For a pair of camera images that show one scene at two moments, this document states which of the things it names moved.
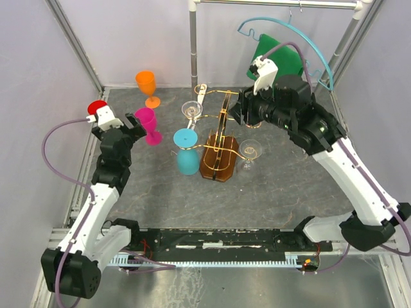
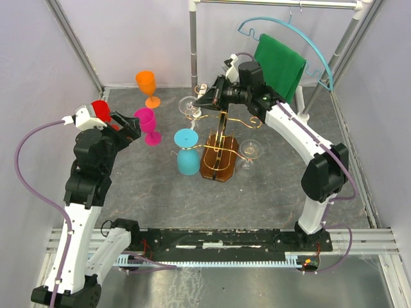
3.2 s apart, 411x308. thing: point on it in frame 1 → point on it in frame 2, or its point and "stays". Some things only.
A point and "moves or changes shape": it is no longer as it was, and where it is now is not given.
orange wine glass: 146,81 stays
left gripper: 135,133 stays
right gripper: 246,102 → 214,96
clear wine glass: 192,110 moves or changes shape
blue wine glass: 187,157 stays
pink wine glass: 147,119 stays
